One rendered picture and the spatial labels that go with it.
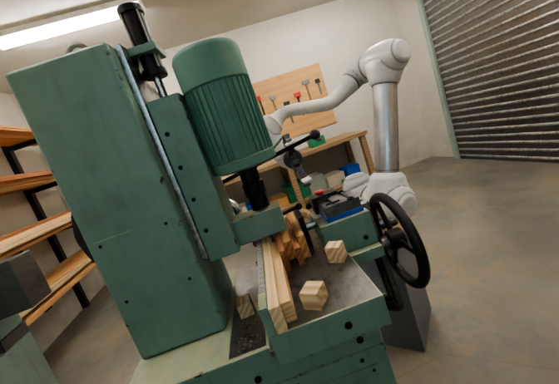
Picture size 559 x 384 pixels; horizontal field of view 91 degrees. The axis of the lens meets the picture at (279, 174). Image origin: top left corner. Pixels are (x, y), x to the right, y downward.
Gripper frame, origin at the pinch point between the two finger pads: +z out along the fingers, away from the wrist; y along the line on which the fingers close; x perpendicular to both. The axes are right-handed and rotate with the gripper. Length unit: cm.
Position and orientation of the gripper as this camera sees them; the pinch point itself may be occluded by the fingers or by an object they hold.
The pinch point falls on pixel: (299, 162)
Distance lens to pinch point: 90.6
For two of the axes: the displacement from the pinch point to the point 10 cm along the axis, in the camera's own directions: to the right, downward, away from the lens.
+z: 0.8, 1.2, -9.9
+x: 9.1, -4.2, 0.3
